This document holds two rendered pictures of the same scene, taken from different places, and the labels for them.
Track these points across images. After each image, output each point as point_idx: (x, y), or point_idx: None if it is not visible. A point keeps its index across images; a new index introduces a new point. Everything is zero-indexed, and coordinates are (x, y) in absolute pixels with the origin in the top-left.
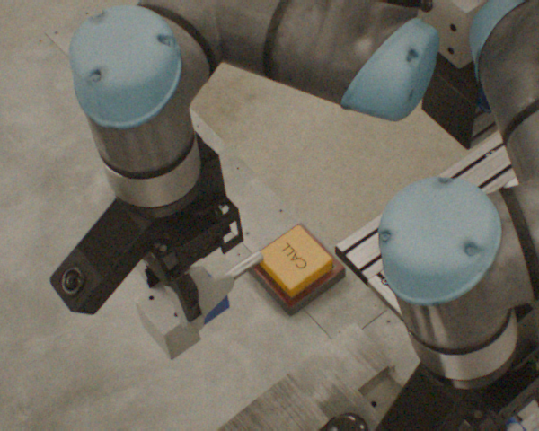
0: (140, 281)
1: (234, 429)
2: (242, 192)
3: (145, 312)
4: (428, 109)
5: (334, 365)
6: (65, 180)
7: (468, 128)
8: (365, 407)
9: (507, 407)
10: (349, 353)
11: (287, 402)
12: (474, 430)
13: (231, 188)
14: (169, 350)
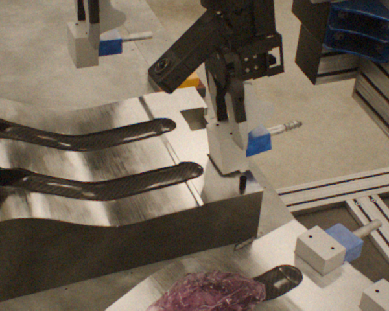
0: (82, 69)
1: (97, 109)
2: (163, 50)
3: (70, 28)
4: (298, 59)
5: (171, 98)
6: (63, 21)
7: (316, 66)
8: (179, 118)
9: (243, 48)
10: (183, 96)
11: (135, 107)
12: (220, 59)
13: (157, 46)
14: (76, 56)
